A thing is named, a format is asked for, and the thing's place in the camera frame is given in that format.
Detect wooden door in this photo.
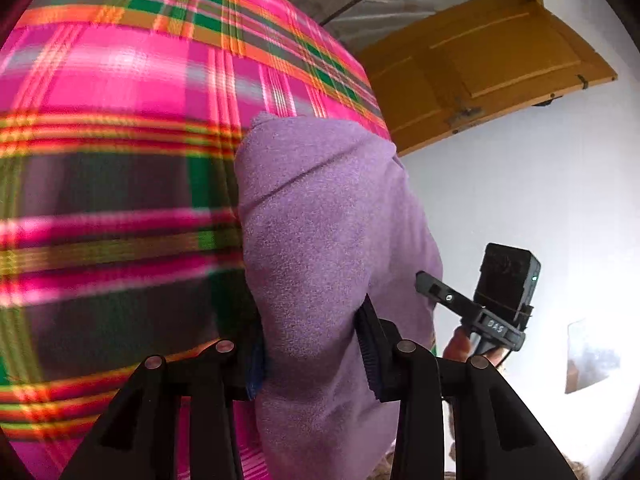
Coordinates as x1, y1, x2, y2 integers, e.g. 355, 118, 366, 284
357, 0, 619, 159

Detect metal door handle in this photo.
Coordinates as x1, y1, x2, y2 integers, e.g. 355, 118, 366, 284
446, 105, 484, 129

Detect pink green plaid blanket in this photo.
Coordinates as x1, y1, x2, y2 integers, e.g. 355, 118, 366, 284
0, 0, 392, 480

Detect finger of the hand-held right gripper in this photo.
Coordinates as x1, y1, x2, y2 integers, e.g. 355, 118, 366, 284
415, 270, 484, 321

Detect clear plastic door curtain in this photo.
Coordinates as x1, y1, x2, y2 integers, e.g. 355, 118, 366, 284
287, 0, 511, 54

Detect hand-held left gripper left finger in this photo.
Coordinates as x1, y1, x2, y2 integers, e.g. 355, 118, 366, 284
58, 337, 266, 480

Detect person's right hand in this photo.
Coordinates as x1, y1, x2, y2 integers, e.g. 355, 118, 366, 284
444, 330, 504, 368

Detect purple fleece pants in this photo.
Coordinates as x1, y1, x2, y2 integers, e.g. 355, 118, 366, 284
233, 112, 445, 480

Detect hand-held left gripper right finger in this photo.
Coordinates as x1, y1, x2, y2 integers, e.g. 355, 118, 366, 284
354, 293, 579, 480

